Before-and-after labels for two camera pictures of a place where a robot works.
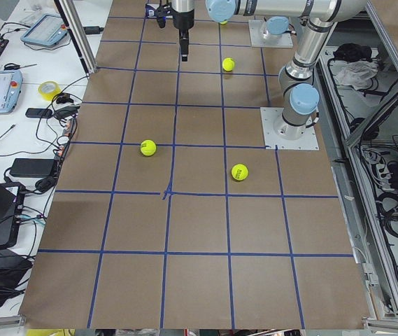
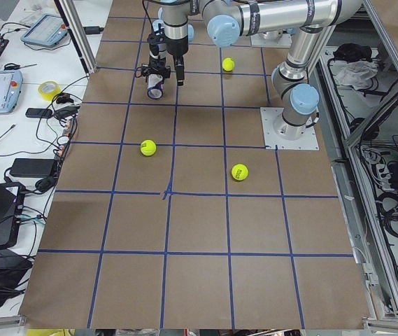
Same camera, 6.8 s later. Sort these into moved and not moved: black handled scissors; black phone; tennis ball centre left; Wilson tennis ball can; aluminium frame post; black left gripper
Moved: Wilson tennis ball can; black left gripper
Not moved: black handled scissors; tennis ball centre left; black phone; aluminium frame post
